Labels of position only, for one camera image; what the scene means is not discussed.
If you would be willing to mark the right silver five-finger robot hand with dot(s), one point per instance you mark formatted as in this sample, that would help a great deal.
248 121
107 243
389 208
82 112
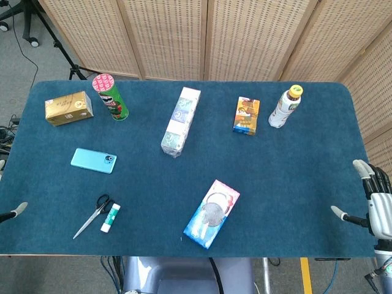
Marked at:
379 211

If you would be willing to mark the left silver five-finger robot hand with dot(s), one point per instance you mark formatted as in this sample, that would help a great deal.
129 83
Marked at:
16 209

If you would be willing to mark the light blue smartphone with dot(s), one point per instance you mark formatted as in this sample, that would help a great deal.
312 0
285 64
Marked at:
92 160

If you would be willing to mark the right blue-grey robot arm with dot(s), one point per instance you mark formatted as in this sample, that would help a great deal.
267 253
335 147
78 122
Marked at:
384 269

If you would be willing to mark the white green glue stick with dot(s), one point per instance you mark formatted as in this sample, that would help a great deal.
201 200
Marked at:
110 217

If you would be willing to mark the dark blue table mat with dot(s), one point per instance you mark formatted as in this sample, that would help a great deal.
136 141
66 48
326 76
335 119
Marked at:
275 183

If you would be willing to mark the gold rectangular box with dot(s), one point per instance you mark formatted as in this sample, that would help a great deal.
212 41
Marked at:
68 107

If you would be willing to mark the silver metal table leg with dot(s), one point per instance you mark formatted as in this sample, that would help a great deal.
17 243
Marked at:
266 275

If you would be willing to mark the white bottle with yellow cap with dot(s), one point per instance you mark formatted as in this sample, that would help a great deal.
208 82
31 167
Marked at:
284 107

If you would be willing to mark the green Pringles can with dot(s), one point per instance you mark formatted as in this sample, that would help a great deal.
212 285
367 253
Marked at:
111 98

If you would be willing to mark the orange drink carton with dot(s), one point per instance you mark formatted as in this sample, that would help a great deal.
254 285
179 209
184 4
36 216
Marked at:
246 115

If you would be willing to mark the black tripod stand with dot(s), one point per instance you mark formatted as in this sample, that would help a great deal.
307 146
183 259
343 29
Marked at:
62 49

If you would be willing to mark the blue pink cookie box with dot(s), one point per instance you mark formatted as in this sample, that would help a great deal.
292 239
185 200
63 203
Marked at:
212 213

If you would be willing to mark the blue-grey robot torso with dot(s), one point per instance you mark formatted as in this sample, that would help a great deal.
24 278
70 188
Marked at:
183 275

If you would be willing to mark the long white wrapped box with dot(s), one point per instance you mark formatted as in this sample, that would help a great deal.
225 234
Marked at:
180 121

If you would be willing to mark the black wheeled stand base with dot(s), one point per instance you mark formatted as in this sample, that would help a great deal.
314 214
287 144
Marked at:
27 18

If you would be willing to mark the wooden woven folding screen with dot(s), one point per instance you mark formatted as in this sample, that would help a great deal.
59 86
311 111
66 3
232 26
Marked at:
245 39

